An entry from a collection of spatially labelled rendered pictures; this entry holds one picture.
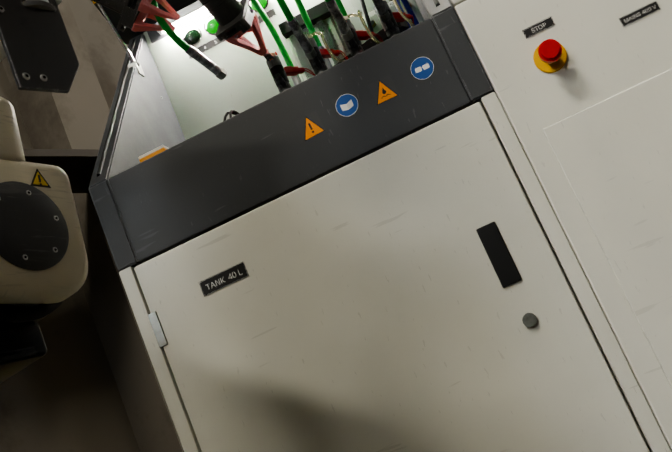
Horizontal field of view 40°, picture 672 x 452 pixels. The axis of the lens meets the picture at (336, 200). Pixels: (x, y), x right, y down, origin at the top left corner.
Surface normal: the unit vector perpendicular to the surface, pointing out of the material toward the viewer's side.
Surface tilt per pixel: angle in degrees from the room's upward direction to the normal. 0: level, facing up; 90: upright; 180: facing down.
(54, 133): 90
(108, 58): 90
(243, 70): 90
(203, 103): 90
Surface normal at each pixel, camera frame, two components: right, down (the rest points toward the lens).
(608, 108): -0.23, -0.15
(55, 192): 0.73, -0.44
